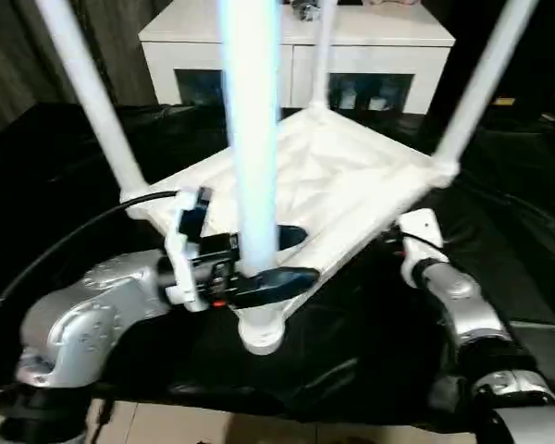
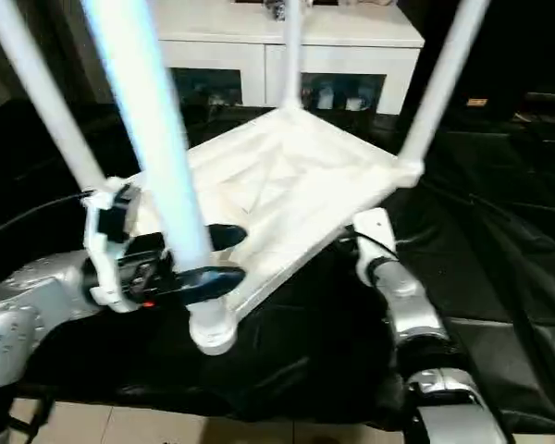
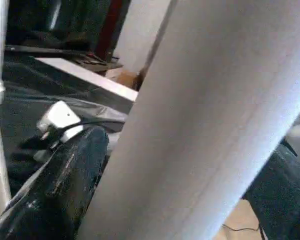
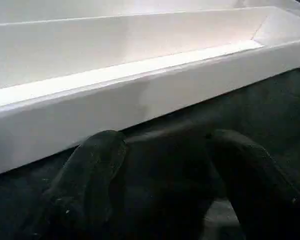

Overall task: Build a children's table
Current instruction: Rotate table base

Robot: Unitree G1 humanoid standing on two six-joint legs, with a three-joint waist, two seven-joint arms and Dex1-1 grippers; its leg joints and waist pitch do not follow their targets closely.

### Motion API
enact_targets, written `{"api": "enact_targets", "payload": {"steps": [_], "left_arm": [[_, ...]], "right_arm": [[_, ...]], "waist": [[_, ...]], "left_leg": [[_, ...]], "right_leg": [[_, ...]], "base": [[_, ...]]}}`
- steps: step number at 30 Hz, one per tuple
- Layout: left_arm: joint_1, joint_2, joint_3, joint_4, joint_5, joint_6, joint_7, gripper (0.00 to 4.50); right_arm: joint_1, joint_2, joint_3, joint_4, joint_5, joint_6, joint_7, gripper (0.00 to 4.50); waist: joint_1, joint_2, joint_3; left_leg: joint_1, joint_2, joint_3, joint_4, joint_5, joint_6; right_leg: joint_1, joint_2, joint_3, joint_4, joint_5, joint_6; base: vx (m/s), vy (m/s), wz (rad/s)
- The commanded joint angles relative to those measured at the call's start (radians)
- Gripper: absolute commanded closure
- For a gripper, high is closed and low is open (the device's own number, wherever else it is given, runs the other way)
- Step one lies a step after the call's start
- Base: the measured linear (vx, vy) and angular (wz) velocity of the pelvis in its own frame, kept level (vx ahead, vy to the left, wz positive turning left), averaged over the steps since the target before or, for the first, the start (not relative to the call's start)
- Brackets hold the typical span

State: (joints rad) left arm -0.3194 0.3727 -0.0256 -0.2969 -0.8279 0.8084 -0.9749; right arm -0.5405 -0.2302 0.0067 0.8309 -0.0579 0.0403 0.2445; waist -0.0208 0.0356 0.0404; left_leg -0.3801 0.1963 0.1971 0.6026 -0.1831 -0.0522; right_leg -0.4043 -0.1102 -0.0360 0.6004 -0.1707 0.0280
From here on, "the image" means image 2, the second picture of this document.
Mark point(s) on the small white figurine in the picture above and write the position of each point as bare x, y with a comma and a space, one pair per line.
353, 102
324, 98

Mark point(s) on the white plastic table top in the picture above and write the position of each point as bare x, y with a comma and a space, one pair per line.
282, 185

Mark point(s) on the black mat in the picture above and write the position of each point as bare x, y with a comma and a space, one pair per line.
305, 370

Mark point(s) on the white cabinet with glass doors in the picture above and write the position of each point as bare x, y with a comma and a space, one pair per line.
351, 55

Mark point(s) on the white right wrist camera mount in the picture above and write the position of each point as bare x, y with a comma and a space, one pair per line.
374, 226

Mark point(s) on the small yellow label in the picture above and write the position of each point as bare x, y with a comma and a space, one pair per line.
476, 102

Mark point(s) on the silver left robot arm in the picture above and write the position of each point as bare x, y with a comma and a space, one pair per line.
18, 314

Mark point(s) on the grey curtain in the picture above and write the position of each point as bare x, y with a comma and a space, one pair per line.
81, 69

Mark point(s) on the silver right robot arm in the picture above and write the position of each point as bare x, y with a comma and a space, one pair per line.
411, 314

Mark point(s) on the brown plush toy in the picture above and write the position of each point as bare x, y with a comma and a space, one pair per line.
374, 3

